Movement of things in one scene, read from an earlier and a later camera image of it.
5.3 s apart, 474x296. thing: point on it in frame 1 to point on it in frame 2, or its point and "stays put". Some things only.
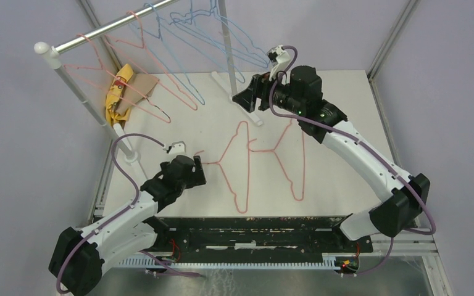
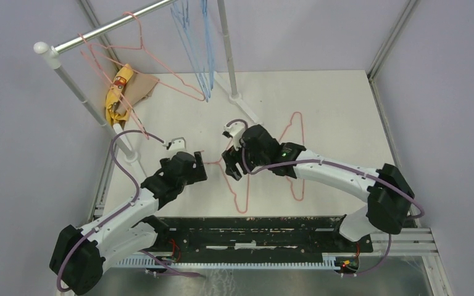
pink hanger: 152,67 to 144,50
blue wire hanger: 221,53 to 181,12
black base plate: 254,237 stays put
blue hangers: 156,44 to 181,14
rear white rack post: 229,57 stays put
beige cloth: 141,86 stays put
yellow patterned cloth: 115,93 stays put
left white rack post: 52,57 stays put
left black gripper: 192,181 stays put
